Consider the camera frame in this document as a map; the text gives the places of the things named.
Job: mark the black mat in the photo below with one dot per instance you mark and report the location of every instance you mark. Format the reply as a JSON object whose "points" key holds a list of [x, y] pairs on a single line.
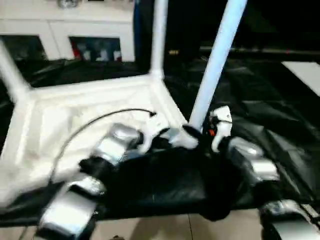
{"points": [[262, 112]]}

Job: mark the red fire extinguisher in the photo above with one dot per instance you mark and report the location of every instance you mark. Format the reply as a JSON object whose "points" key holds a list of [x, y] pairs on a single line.
{"points": [[75, 51]]}

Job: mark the white flat board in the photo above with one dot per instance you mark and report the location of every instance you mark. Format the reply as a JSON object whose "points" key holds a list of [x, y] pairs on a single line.
{"points": [[303, 75]]}

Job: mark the black case with yellow label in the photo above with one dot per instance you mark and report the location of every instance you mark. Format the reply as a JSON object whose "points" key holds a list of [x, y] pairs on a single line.
{"points": [[185, 25]]}

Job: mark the white cabinet with windows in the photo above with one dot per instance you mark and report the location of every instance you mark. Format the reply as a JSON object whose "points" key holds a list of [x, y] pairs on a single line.
{"points": [[62, 22]]}

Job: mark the white plastic table top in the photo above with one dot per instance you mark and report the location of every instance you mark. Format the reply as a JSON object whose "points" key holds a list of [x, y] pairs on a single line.
{"points": [[75, 105]]}

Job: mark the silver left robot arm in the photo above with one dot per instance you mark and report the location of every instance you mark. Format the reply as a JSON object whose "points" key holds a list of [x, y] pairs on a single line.
{"points": [[110, 147]]}

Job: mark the silver metal bar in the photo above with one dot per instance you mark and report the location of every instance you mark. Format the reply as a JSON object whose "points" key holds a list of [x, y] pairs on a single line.
{"points": [[262, 50]]}

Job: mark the white plastic table leg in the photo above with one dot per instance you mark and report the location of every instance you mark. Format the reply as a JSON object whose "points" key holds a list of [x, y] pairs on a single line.
{"points": [[158, 37], [11, 72], [217, 62]]}

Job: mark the small silver grey object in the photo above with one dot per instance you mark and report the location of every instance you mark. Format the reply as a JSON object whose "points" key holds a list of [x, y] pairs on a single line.
{"points": [[64, 2]]}

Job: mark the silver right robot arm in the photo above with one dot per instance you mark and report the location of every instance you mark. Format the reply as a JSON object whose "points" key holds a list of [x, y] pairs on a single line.
{"points": [[250, 155]]}

